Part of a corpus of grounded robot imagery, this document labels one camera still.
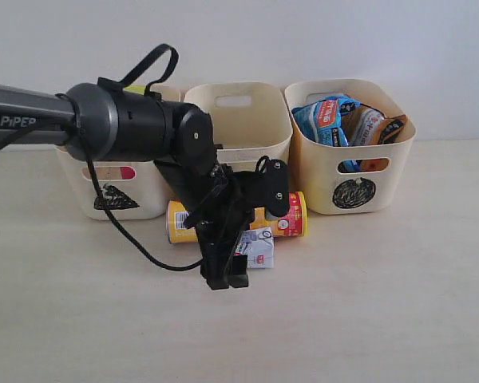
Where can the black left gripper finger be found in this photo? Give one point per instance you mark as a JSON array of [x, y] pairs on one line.
[[238, 277], [213, 268]]

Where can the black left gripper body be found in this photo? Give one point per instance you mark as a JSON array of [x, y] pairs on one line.
[[217, 212]]

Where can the blue white milk carton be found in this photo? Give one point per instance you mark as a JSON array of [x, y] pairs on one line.
[[258, 246]]

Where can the pink yellow Lays can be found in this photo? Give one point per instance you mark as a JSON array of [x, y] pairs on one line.
[[131, 89]]

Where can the blue instant noodle packet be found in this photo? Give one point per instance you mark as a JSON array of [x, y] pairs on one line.
[[321, 121]]

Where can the orange instant noodle packet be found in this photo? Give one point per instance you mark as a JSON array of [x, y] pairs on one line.
[[365, 126]]

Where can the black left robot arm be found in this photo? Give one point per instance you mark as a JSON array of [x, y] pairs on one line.
[[27, 117]]

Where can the long yellow chips can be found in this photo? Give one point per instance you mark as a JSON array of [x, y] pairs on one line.
[[294, 223]]

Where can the cream bin square mark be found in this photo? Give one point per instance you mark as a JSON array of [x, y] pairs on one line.
[[250, 120]]

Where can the cream bin triangle mark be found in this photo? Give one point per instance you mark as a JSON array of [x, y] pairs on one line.
[[131, 190]]

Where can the cream bin circle mark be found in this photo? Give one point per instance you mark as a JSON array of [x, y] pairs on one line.
[[315, 168]]

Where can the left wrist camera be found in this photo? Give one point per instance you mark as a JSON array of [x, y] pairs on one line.
[[267, 187]]

